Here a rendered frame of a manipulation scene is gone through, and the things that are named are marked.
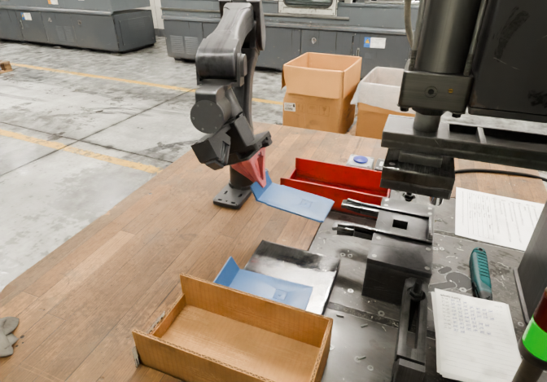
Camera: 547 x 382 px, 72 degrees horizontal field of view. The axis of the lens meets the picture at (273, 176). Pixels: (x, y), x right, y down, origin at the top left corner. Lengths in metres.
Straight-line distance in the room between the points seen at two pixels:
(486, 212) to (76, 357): 0.86
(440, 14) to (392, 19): 4.58
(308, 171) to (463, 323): 0.54
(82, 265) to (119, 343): 0.22
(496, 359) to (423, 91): 0.37
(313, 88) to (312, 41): 2.47
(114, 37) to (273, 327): 6.98
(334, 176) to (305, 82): 2.05
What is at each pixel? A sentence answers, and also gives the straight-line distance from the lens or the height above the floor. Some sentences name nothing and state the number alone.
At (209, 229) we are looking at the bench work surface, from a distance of 0.84.
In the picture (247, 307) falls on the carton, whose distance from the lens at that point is 0.62.
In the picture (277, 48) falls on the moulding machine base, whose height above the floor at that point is 0.36.
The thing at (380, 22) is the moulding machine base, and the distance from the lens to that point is 5.16.
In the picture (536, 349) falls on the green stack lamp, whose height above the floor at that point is 1.06.
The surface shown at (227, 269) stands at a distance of 0.68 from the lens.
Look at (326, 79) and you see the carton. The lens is 2.93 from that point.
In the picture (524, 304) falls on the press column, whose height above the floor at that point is 0.91.
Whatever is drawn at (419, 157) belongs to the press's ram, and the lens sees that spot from 0.60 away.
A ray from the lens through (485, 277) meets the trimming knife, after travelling 0.78.
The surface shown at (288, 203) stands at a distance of 0.74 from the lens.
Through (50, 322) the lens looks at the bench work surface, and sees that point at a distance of 0.75.
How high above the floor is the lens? 1.40
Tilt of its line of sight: 29 degrees down
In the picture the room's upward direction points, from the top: straight up
